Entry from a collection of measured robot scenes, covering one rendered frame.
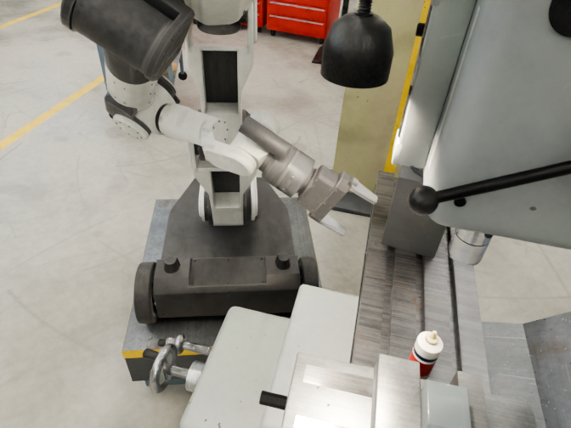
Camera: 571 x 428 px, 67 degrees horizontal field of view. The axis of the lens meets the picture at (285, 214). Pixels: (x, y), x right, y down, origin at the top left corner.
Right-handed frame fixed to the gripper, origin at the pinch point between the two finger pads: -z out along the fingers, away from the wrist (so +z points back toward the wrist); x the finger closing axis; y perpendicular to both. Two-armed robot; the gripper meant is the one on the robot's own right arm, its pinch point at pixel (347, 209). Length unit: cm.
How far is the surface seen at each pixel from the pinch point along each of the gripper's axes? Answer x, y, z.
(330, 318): -18.4, -10.4, -10.6
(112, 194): -159, 110, 80
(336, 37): 33.6, -27.1, 20.8
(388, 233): -3.3, 6.3, -12.5
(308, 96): -116, 292, 11
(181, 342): -65, -6, 10
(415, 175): 10.9, 7.4, -7.5
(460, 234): 20.8, -21.5, -7.3
